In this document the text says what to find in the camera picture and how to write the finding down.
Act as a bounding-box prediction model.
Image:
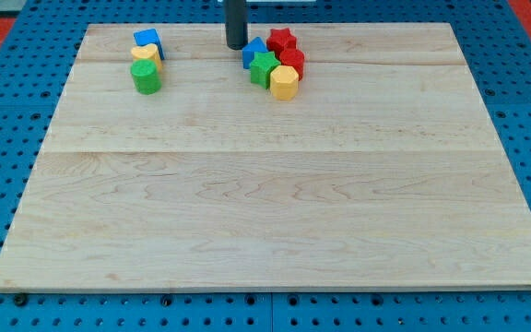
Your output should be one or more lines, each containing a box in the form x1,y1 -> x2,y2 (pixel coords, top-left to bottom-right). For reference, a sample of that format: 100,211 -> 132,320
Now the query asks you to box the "blue triangle block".
242,37 -> 268,69

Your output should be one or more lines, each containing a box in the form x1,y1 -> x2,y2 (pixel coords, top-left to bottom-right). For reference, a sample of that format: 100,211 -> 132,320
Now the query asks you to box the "blue cube block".
133,28 -> 165,60

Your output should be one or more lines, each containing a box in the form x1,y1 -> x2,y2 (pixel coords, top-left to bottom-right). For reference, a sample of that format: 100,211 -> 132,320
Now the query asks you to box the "yellow hexagon block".
269,65 -> 299,101

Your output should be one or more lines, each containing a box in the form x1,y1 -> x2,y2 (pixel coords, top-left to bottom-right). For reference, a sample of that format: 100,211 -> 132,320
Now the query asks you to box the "green star block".
250,52 -> 281,89

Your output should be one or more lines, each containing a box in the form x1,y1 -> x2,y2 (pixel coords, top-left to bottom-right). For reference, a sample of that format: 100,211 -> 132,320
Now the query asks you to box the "red cylinder block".
279,48 -> 305,80

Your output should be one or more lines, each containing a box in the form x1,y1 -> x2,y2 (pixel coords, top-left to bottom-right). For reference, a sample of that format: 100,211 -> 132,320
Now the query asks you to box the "light wooden board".
0,23 -> 531,293

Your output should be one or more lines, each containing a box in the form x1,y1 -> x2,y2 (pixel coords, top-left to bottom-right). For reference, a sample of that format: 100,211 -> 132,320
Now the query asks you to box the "red star block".
266,28 -> 297,56

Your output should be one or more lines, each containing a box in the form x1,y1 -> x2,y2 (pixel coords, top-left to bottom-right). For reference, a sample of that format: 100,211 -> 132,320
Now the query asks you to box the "green cylinder block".
130,59 -> 162,95

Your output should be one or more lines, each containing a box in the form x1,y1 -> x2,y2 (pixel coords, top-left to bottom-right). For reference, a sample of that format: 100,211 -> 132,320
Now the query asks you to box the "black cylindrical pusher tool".
223,0 -> 248,50

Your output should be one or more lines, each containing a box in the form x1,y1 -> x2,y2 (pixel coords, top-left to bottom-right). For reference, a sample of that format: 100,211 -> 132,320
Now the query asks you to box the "yellow heart block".
130,43 -> 163,71

